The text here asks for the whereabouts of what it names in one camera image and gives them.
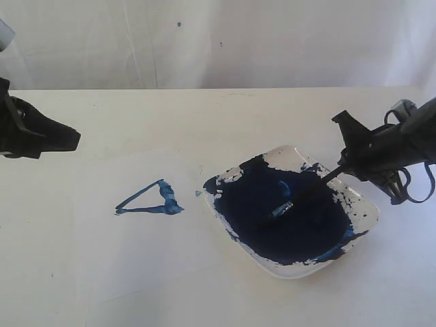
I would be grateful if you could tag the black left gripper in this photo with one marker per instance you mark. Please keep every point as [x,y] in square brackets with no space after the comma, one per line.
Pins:
[26,132]

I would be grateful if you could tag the white sheet of paper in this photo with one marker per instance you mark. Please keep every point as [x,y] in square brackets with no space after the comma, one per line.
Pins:
[138,223]

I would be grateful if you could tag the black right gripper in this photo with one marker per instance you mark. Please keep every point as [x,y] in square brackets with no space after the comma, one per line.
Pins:
[376,155]

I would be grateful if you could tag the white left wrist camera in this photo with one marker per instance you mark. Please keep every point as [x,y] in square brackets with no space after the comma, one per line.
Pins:
[7,35]

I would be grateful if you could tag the white plate with blue paint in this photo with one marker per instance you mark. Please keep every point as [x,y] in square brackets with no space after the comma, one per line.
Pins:
[306,237]

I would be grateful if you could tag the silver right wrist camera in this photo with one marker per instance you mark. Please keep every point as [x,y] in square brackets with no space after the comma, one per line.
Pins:
[403,109]

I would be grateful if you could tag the black paintbrush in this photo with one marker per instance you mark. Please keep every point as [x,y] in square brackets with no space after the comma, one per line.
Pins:
[277,213]

